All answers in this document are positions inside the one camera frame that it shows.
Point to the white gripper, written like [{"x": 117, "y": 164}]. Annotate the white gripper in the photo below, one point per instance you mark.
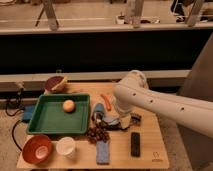
[{"x": 125, "y": 121}]

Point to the small blue-grey towel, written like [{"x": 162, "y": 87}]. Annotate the small blue-grey towel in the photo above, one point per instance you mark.
[{"x": 111, "y": 120}]

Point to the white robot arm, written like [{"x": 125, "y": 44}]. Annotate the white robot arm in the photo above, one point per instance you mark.
[{"x": 133, "y": 90}]

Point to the black brush tool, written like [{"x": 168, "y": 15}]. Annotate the black brush tool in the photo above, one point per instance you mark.
[{"x": 135, "y": 121}]

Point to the black remote control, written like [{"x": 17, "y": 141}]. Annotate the black remote control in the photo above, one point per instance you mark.
[{"x": 135, "y": 144}]

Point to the blue cylindrical can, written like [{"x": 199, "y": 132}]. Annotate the blue cylindrical can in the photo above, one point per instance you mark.
[{"x": 98, "y": 112}]

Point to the bunch of dark grapes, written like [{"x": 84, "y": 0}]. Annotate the bunch of dark grapes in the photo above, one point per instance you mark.
[{"x": 95, "y": 134}]

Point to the orange carrot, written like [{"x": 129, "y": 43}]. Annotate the orange carrot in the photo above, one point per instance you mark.
[{"x": 107, "y": 102}]

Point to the blue sponge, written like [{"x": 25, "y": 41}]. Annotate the blue sponge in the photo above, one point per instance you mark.
[{"x": 102, "y": 152}]

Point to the orange round fruit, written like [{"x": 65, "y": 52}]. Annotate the orange round fruit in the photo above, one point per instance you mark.
[{"x": 68, "y": 106}]

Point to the white plastic cup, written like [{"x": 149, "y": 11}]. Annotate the white plastic cup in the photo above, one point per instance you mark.
[{"x": 66, "y": 147}]

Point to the green plastic tray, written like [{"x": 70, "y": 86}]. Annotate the green plastic tray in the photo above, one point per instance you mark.
[{"x": 50, "y": 118}]

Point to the red plastic bowl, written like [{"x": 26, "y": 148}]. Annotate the red plastic bowl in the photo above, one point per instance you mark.
[{"x": 37, "y": 149}]

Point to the blue power box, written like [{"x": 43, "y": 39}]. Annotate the blue power box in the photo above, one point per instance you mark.
[{"x": 28, "y": 111}]

